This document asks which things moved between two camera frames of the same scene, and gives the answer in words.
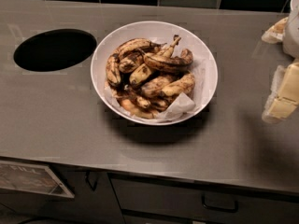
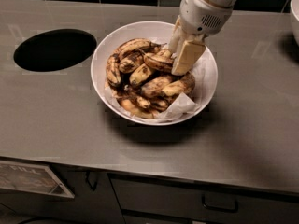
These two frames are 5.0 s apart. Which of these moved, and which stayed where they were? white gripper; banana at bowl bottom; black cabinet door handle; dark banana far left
Moved: white gripper
Stayed: banana at bowl bottom; dark banana far left; black cabinet door handle
